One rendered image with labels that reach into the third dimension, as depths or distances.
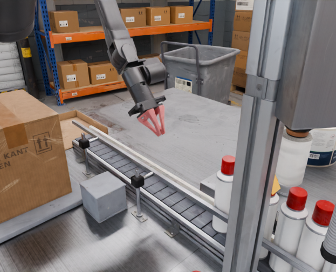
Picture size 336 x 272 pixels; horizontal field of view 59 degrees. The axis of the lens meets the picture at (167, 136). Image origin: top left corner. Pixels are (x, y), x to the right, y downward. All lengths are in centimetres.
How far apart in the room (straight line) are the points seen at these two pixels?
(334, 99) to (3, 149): 74
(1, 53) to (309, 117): 455
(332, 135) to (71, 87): 372
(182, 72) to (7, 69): 262
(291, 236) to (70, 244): 54
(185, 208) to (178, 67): 242
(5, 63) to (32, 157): 392
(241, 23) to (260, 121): 407
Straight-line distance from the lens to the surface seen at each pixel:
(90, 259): 82
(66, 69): 431
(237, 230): 53
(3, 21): 40
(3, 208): 95
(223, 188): 71
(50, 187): 97
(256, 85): 39
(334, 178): 111
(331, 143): 112
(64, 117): 159
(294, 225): 65
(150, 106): 81
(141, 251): 82
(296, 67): 36
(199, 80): 303
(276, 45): 37
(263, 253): 75
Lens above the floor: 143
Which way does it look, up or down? 26 degrees down
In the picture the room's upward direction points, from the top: straight up
